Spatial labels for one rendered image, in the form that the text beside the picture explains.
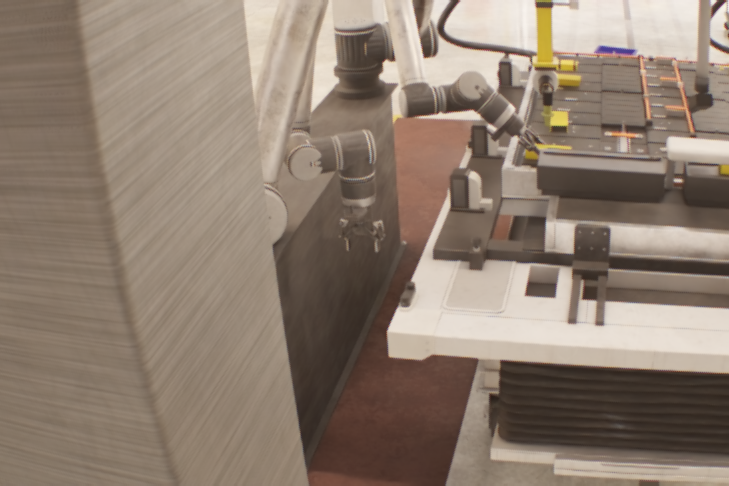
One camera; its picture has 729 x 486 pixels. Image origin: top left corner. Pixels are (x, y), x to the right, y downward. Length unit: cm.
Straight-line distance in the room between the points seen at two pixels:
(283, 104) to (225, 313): 225
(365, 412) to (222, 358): 335
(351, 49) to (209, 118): 390
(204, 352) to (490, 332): 230
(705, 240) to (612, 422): 63
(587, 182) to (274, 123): 103
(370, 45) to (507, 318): 190
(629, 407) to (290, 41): 142
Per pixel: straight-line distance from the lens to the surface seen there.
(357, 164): 261
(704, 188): 286
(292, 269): 301
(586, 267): 270
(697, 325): 255
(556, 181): 285
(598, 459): 267
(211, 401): 17
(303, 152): 256
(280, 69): 240
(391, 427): 344
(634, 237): 272
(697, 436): 268
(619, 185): 284
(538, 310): 256
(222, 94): 17
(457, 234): 288
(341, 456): 332
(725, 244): 275
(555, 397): 256
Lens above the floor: 221
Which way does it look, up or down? 28 degrees down
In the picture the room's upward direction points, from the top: 4 degrees counter-clockwise
